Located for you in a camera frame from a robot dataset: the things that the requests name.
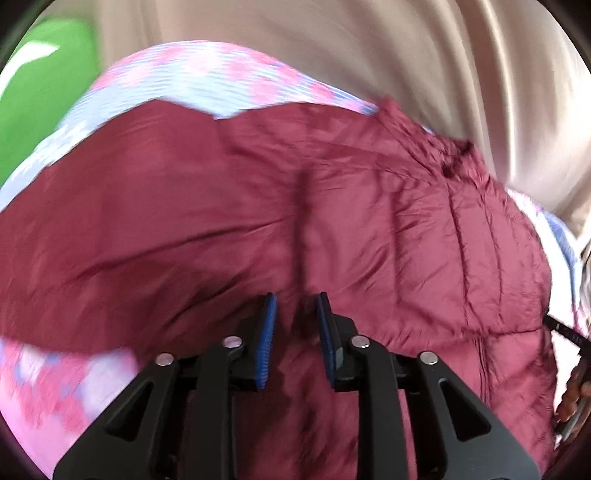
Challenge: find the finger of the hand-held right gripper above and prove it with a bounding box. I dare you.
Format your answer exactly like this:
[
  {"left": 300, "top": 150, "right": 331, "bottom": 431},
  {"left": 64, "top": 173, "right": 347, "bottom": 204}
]
[{"left": 544, "top": 315, "right": 591, "bottom": 357}]

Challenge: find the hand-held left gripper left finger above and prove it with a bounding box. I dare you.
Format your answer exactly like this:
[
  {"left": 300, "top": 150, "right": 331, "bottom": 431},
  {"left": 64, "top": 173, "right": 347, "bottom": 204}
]
[{"left": 53, "top": 293, "right": 279, "bottom": 480}]

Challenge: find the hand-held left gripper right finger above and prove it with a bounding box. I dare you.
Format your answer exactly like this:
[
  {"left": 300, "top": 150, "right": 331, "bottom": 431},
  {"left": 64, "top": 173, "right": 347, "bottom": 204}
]
[{"left": 315, "top": 292, "right": 542, "bottom": 480}]

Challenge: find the maroon puffer jacket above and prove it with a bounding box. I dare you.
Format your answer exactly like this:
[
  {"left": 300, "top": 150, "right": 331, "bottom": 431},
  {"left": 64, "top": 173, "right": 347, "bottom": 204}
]
[{"left": 0, "top": 99, "right": 557, "bottom": 480}]

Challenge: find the person's right hand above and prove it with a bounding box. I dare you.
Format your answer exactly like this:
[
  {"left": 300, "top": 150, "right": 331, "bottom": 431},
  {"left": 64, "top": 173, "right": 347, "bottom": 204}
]
[{"left": 556, "top": 367, "right": 591, "bottom": 425}]

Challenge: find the pink and blue patterned blanket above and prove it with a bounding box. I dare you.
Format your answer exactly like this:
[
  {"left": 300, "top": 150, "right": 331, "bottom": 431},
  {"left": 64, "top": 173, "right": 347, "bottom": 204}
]
[{"left": 0, "top": 41, "right": 585, "bottom": 478}]

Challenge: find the beige fabric curtain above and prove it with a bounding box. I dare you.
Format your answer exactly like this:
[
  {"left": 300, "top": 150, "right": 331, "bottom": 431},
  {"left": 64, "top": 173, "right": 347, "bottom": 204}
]
[{"left": 34, "top": 0, "right": 591, "bottom": 236}]

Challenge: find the green cloth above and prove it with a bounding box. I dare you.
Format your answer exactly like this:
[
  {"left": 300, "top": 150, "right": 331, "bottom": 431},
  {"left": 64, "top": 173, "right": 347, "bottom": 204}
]
[{"left": 0, "top": 17, "right": 101, "bottom": 188}]

